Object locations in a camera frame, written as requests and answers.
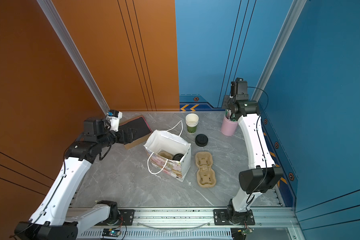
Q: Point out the small green circuit board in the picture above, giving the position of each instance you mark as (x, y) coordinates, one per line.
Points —
(111, 233)

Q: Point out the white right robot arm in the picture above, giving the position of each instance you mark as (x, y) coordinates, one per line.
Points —
(263, 173)

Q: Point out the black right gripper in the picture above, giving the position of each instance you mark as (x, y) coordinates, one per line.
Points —
(225, 103)

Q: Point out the bundle of wrapped straws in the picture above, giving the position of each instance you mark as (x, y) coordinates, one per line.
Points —
(230, 116)

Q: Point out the single pulp cup carrier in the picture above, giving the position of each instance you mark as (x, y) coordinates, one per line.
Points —
(166, 155)

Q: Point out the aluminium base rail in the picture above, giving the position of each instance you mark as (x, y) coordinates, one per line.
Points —
(199, 223)

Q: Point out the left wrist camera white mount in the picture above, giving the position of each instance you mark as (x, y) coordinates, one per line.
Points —
(114, 117)

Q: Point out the stack of green paper cups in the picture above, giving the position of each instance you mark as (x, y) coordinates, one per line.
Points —
(192, 121)

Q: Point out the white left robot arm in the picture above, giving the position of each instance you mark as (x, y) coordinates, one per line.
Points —
(49, 221)

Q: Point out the stack of pulp cup carriers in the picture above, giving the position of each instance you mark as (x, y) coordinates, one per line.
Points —
(206, 176)

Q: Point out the cardboard napkin box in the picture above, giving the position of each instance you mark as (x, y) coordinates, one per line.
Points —
(134, 142)

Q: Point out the cartoon animal paper gift bag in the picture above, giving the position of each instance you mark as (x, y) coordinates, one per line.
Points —
(170, 141)

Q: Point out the black plastic cup lid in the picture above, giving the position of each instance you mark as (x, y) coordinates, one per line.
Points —
(178, 157)

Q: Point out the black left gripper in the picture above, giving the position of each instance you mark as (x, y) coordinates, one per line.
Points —
(129, 138)

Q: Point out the pink straw holder cup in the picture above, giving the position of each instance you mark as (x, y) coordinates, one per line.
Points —
(228, 127)

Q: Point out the stack of black cup lids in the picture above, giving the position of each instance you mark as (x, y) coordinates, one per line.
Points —
(201, 140)

